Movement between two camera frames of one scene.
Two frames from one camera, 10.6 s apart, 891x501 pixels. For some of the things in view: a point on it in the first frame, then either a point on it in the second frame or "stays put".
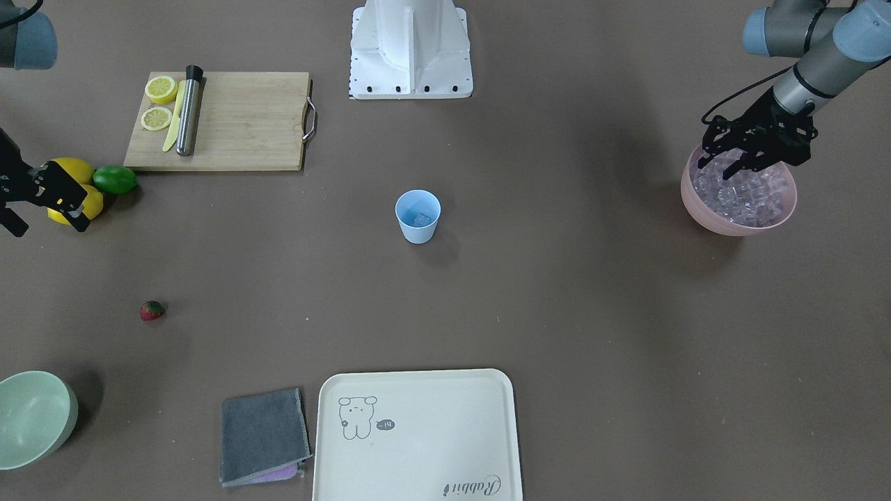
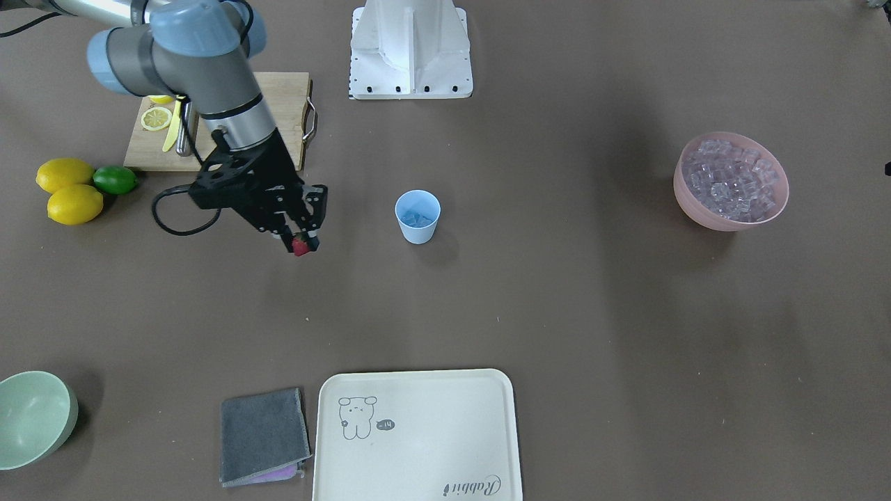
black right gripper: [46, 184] → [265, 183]
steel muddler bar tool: [186, 129] stays put
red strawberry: [151, 310] → [300, 244]
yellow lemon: [79, 170] stays put
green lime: [115, 179] stays put
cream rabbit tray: [429, 435] stays put
